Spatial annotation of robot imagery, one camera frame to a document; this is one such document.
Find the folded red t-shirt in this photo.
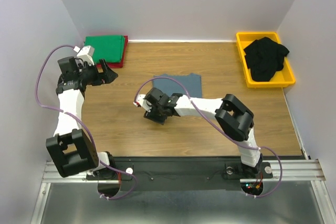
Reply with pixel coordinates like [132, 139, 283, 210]
[79, 35, 129, 69]

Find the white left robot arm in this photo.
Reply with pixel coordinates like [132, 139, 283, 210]
[46, 57, 118, 179]

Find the small electronics board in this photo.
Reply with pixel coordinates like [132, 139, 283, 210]
[241, 182, 263, 195]

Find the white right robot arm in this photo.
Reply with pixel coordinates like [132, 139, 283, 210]
[136, 88, 263, 177]

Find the aluminium extrusion rail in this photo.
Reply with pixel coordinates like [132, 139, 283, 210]
[270, 152, 327, 182]

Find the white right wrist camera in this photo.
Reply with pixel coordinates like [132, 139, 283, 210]
[133, 94, 152, 112]

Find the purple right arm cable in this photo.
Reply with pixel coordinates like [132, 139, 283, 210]
[133, 76, 284, 200]

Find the folded green t-shirt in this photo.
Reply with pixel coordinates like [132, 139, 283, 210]
[83, 35, 126, 63]

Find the black crumpled t-shirt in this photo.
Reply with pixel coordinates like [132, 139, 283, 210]
[244, 37, 290, 82]

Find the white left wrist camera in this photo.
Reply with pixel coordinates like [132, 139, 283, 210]
[73, 46, 95, 66]

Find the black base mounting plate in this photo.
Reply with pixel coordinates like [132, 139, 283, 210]
[86, 155, 274, 192]

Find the yellow plastic bin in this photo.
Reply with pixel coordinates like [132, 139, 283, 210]
[236, 31, 296, 88]

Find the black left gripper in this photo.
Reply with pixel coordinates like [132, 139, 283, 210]
[77, 59, 118, 86]

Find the blue-grey t-shirt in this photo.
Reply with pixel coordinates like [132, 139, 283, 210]
[152, 73, 203, 98]

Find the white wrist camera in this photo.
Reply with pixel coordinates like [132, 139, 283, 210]
[133, 94, 152, 112]
[73, 46, 95, 66]

